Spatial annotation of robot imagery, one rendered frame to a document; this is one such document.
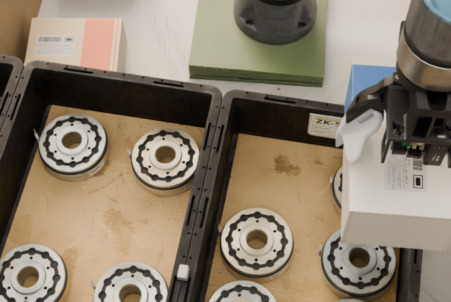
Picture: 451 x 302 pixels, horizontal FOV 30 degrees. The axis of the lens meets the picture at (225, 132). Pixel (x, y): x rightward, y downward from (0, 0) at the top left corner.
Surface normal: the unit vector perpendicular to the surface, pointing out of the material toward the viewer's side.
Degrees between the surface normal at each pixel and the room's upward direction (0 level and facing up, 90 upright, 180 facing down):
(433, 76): 91
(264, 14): 68
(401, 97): 0
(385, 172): 0
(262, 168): 0
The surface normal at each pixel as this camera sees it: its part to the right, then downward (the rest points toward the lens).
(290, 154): -0.02, -0.49
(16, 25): 0.99, 0.10
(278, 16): -0.01, 0.64
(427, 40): -0.68, 0.65
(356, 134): -0.86, -0.32
